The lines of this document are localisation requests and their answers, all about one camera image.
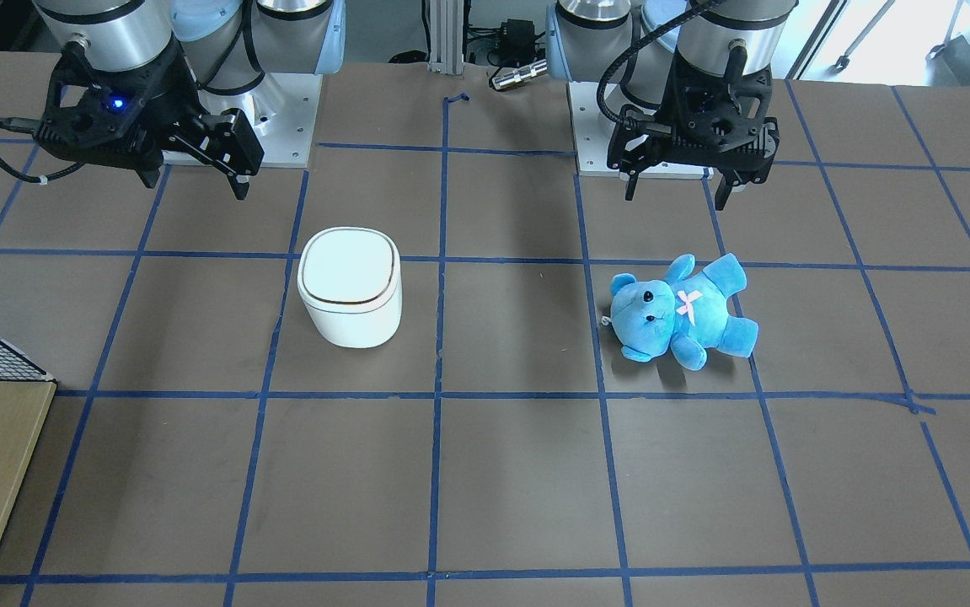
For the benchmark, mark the silver metal cylinder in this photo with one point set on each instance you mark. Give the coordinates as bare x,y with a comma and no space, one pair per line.
506,79

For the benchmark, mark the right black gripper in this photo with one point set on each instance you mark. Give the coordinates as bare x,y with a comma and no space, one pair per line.
168,89

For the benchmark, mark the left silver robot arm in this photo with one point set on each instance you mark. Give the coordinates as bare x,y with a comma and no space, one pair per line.
623,50

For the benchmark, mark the white lidded trash can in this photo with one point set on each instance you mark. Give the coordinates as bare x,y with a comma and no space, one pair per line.
349,279

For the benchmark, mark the aluminium frame post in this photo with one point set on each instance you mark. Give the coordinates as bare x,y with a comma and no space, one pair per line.
446,36

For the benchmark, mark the black power adapter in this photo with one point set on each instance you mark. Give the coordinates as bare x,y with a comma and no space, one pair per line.
516,42

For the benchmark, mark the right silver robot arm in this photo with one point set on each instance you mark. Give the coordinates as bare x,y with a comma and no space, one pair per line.
231,85

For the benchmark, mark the blue plush teddy bear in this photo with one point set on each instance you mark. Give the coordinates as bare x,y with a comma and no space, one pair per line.
684,313

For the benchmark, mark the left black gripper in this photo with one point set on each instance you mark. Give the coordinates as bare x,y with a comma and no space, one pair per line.
638,146

